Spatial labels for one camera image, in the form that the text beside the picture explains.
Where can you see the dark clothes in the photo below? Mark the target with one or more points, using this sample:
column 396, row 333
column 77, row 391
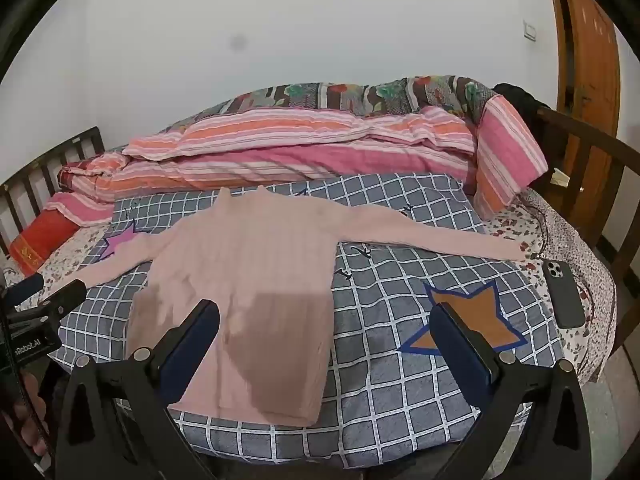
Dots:
column 520, row 95

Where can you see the black smartphone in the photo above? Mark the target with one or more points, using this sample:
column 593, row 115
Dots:
column 565, row 300

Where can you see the floral patchwork quilt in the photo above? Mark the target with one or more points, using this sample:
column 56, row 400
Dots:
column 350, row 92

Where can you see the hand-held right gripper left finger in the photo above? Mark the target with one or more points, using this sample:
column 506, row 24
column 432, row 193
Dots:
column 196, row 338

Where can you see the wooden door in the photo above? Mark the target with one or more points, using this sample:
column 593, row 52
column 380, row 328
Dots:
column 590, row 60

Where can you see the person's left hand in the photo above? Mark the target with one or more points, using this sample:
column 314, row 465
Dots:
column 31, row 412

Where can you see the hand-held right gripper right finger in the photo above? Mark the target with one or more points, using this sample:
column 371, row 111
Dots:
column 459, row 338

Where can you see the grey checked blanket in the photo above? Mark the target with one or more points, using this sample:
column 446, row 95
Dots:
column 400, row 410

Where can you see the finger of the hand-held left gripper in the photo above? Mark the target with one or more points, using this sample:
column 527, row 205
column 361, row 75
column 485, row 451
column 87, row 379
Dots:
column 65, row 296
column 30, row 286

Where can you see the white wall switch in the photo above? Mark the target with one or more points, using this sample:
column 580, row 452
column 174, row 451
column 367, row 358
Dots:
column 530, row 30

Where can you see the pink striped quilt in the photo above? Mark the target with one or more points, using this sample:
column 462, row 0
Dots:
column 300, row 160

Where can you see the dark wooden footboard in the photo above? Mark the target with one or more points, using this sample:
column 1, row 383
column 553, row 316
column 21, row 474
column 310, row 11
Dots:
column 600, row 146

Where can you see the pink knit sweater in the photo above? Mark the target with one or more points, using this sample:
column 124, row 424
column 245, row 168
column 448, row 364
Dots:
column 240, row 270

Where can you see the red pillow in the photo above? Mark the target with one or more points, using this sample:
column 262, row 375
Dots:
column 40, row 240

